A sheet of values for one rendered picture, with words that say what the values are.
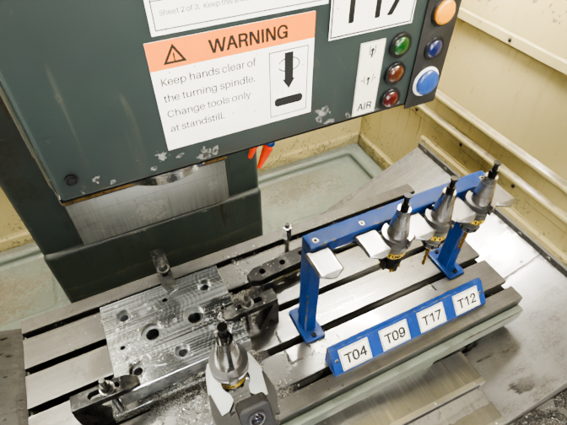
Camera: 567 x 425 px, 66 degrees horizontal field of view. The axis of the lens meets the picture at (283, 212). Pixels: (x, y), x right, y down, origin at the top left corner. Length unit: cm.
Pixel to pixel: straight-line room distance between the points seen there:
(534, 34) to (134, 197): 115
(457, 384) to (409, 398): 15
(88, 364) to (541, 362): 116
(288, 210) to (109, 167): 143
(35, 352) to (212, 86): 95
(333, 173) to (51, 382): 137
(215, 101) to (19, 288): 149
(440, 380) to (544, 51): 89
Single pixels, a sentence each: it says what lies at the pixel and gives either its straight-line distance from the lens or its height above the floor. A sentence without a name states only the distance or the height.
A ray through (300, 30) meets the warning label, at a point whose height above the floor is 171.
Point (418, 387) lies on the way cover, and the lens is 128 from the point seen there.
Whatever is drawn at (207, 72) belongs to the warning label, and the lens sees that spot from 41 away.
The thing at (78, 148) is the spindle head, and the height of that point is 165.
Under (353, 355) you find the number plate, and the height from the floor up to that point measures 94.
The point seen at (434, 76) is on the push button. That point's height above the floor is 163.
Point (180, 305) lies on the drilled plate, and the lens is 108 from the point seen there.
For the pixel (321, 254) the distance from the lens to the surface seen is 86.
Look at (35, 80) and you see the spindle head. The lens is 39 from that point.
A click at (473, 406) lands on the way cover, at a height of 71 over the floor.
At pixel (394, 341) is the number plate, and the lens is 111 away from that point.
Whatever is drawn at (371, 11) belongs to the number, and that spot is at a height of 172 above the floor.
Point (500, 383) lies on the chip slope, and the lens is 140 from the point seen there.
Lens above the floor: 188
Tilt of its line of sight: 46 degrees down
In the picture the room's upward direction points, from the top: straight up
